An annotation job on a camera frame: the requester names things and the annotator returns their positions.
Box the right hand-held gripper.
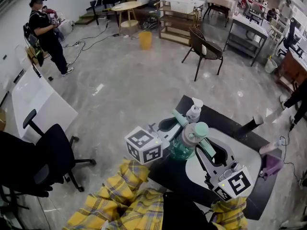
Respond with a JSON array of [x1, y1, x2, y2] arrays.
[[194, 138, 254, 202]]

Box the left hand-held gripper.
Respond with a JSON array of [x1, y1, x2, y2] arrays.
[[124, 109, 189, 165]]

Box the green translucent spray bottle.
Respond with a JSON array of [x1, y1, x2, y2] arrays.
[[167, 121, 210, 161]]

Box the person's left forearm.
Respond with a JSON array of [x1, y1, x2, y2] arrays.
[[62, 159, 166, 230]]

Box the person's right forearm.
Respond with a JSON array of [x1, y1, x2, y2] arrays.
[[210, 196, 249, 230]]

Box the white pump bottle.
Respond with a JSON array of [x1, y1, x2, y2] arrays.
[[186, 97, 204, 124]]

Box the pink plastic bottle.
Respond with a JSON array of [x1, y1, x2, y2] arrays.
[[259, 139, 283, 155]]

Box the black small table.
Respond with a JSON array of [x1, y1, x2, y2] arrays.
[[146, 94, 283, 221]]

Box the white rounded tray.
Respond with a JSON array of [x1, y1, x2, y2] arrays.
[[185, 127, 262, 192]]

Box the purple cloth bag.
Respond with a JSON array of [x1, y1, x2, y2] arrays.
[[260, 152, 284, 180]]

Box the person's black torso clothing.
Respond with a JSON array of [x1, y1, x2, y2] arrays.
[[162, 191, 218, 230]]

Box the dark wicker chair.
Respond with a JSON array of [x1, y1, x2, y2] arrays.
[[181, 26, 224, 82]]

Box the yellow waste bin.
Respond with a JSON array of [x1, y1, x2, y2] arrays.
[[138, 31, 153, 51]]

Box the wooden shelf rack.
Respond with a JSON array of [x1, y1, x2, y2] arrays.
[[156, 0, 200, 46]]

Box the white bucket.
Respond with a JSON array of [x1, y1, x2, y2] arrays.
[[264, 56, 278, 74]]

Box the white plastic basket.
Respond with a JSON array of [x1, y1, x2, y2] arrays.
[[165, 0, 196, 14]]

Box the grey metal table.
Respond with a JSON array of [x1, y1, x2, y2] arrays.
[[224, 14, 270, 67]]

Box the brown wooden desk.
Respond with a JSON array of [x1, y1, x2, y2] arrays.
[[278, 47, 307, 92]]

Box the round wooden table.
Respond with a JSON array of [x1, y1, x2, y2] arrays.
[[111, 0, 143, 36]]

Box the black office chair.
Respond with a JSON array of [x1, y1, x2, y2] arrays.
[[23, 109, 97, 193]]

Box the black desk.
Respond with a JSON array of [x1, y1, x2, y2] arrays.
[[89, 0, 128, 26]]

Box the white desk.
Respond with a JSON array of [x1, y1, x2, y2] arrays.
[[11, 66, 79, 144]]

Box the black square post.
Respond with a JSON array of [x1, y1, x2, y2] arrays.
[[233, 115, 265, 139]]

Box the black floor cable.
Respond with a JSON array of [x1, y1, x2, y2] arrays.
[[61, 23, 120, 66]]

